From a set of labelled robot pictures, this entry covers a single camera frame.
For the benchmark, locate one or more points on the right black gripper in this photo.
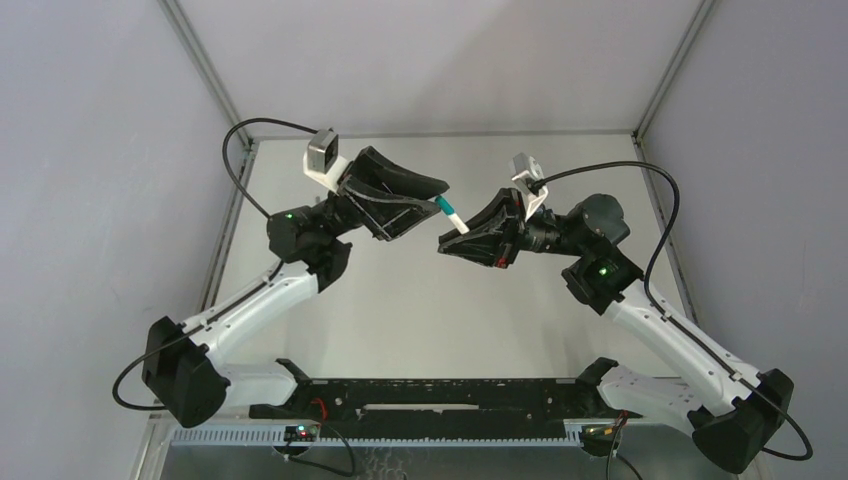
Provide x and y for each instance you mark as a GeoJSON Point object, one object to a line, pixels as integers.
{"type": "Point", "coordinates": [515, 229]}

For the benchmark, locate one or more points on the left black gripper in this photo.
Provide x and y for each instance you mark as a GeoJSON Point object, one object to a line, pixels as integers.
{"type": "Point", "coordinates": [354, 201]}

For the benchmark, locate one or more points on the white pen green end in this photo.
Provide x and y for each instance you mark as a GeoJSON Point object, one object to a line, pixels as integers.
{"type": "Point", "coordinates": [459, 224]}

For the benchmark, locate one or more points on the green pen cap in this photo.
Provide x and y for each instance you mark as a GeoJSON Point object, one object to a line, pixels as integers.
{"type": "Point", "coordinates": [445, 206]}

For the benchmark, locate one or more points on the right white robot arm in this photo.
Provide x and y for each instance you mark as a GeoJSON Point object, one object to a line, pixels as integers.
{"type": "Point", "coordinates": [728, 407]}

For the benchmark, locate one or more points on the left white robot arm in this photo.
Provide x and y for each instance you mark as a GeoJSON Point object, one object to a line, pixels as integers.
{"type": "Point", "coordinates": [186, 364]}

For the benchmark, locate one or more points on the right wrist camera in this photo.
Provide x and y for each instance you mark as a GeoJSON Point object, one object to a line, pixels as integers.
{"type": "Point", "coordinates": [526, 172]}

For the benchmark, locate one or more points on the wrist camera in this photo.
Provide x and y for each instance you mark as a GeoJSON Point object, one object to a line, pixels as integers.
{"type": "Point", "coordinates": [322, 162]}
{"type": "Point", "coordinates": [526, 172]}

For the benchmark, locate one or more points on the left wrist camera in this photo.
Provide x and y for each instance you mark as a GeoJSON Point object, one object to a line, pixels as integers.
{"type": "Point", "coordinates": [322, 162]}

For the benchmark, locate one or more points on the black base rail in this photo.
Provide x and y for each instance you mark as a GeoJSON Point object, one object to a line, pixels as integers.
{"type": "Point", "coordinates": [488, 410]}

